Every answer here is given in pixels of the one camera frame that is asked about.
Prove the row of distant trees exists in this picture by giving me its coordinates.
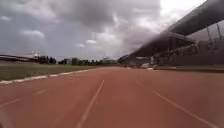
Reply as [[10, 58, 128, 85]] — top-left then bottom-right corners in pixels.
[[37, 55, 118, 66]]

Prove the red running track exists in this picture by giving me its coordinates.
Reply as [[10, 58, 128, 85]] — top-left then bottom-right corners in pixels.
[[0, 66, 224, 128]]

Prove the low building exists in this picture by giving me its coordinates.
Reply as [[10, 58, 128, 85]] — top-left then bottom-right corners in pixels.
[[0, 52, 40, 64]]

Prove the pale concrete kerb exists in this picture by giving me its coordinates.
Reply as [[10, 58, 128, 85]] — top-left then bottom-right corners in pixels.
[[0, 67, 101, 85]]

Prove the grass field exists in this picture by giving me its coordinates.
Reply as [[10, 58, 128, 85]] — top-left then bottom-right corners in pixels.
[[0, 62, 98, 82]]

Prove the grandstand with slanted roof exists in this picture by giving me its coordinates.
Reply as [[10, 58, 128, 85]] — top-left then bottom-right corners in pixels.
[[117, 0, 224, 69]]

